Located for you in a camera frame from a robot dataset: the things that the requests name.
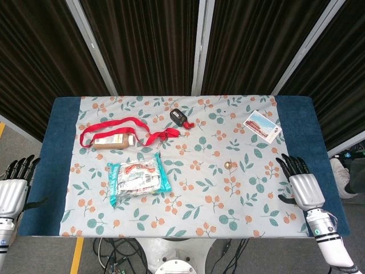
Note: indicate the dark pleated curtain panel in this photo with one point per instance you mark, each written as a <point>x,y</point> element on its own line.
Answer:
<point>42,57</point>
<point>148,42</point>
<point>342,71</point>
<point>251,42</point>

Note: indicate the floral grey tablecloth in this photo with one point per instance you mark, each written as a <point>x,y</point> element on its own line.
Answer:
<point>185,205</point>

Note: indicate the postcard with red building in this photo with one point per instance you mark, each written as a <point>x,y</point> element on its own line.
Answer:
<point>262,125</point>

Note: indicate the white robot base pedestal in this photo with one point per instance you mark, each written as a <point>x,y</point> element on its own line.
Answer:
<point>174,257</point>

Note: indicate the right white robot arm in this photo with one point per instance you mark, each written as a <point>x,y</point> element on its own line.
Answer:
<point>328,239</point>

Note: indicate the teal white snack package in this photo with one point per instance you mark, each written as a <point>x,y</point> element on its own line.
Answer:
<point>137,179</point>

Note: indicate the grey metal partition post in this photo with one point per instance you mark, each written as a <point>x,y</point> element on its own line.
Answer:
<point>308,44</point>
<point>201,45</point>
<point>91,45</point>

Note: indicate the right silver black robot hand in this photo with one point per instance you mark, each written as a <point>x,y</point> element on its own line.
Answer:
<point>306,191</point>

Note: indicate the black equipment with blue lights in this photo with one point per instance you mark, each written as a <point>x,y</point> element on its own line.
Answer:
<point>352,152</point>

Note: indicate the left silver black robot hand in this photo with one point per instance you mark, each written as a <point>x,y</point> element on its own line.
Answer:
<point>12,194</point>

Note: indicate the blue table cover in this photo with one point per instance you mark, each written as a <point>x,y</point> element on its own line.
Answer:
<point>57,160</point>

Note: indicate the white sneaker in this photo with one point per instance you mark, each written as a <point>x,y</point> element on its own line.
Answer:
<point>340,179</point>

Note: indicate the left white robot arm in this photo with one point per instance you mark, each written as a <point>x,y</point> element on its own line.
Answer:
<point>6,234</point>

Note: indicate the grey metal partition rail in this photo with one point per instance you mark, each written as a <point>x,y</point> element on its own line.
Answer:
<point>345,147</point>
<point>17,127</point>

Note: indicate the brown bottle white cap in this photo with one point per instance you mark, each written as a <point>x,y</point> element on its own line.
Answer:
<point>109,141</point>

